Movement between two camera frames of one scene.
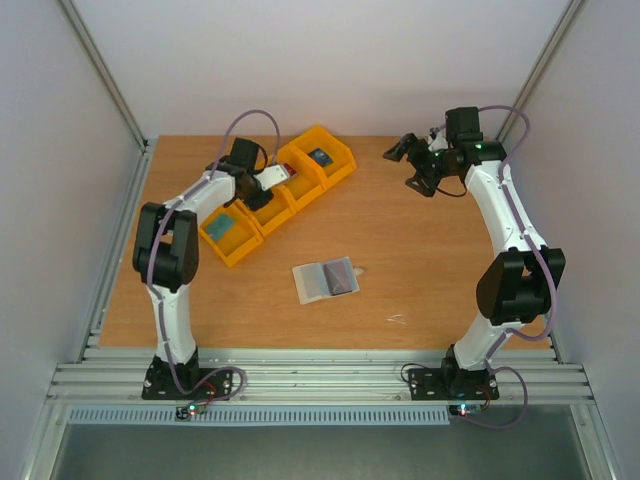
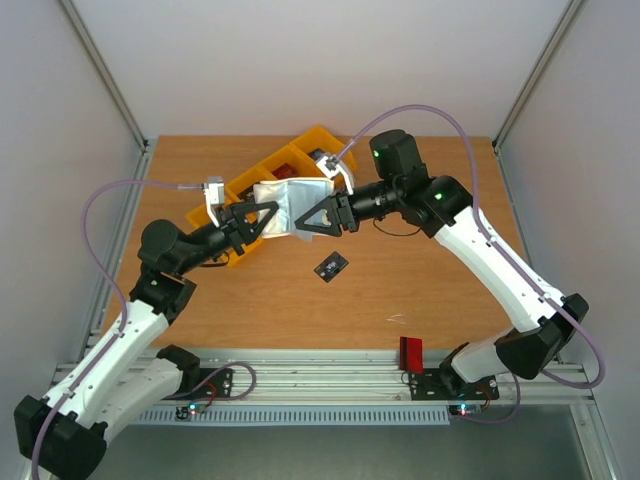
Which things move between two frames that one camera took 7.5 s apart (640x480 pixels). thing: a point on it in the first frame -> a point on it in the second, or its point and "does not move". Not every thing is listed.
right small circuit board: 464,409 does not move
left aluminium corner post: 106,74 does not move
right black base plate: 452,383 does not move
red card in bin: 292,172 does not move
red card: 337,278 -> 411,354
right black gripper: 423,163 -> 345,213
